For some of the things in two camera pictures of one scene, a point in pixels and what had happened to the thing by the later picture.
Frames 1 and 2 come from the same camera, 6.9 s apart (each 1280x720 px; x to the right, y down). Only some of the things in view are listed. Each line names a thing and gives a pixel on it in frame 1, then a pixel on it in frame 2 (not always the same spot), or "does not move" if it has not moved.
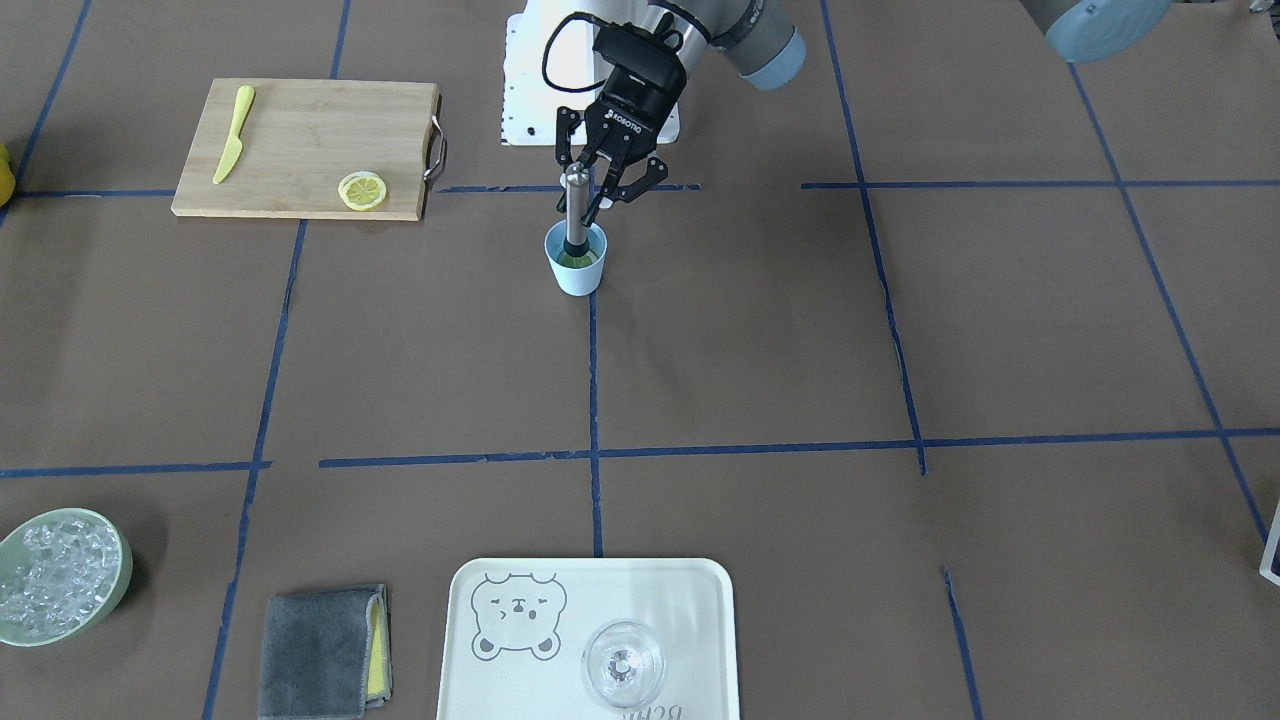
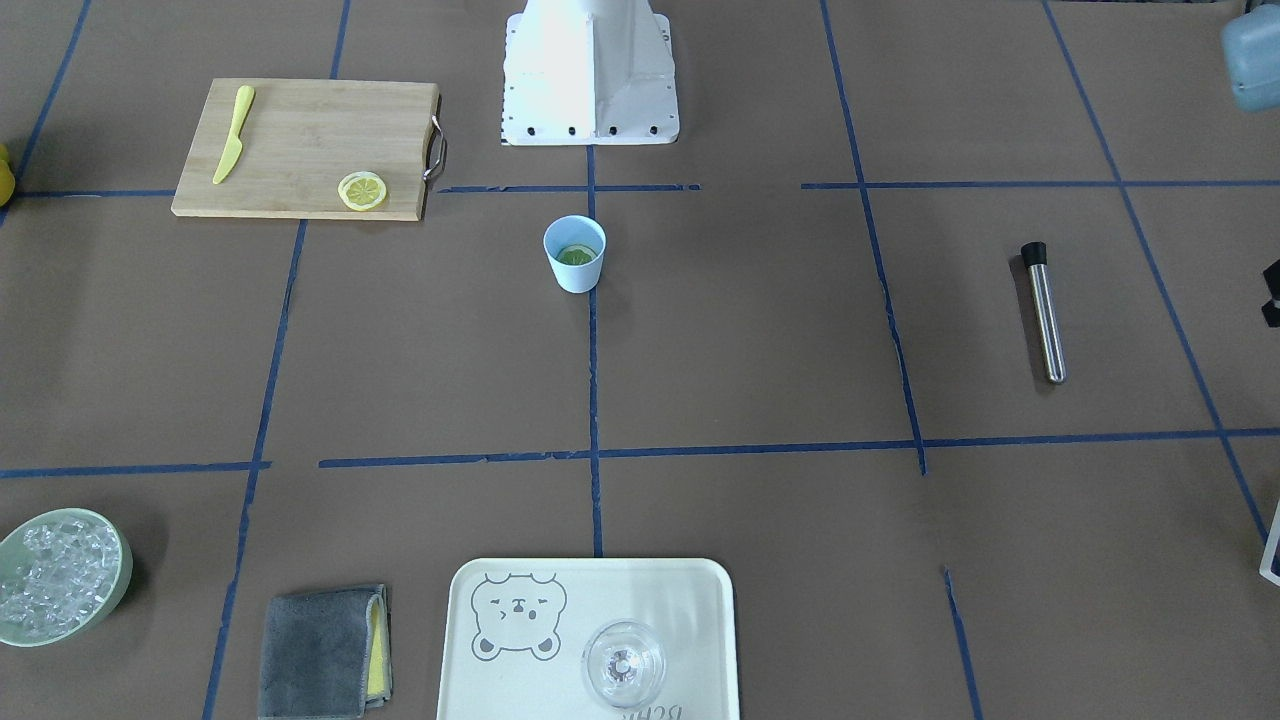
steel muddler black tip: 577,181 → 1034,254
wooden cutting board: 300,140 does not move
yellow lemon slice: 577,261 does not move
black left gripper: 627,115 → 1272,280
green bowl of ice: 61,572 does not move
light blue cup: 576,275 does not move
